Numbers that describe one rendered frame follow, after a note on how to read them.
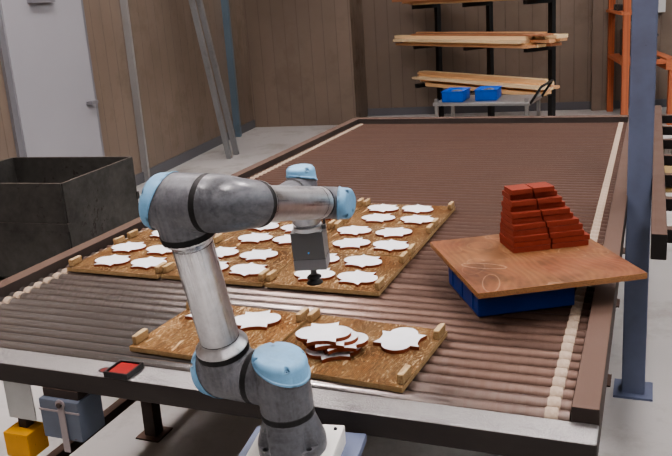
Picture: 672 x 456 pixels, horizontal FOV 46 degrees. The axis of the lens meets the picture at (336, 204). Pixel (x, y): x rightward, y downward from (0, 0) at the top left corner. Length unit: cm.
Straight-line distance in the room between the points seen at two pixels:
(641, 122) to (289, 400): 229
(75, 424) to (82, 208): 342
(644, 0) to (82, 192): 378
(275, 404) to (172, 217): 45
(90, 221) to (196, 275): 414
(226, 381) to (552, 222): 126
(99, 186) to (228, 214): 436
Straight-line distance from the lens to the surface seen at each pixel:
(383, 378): 199
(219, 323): 167
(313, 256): 201
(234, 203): 147
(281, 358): 167
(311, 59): 1207
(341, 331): 211
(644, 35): 350
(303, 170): 194
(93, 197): 575
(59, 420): 238
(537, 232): 255
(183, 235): 155
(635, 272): 240
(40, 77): 755
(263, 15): 1226
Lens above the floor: 185
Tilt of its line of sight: 15 degrees down
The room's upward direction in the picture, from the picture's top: 4 degrees counter-clockwise
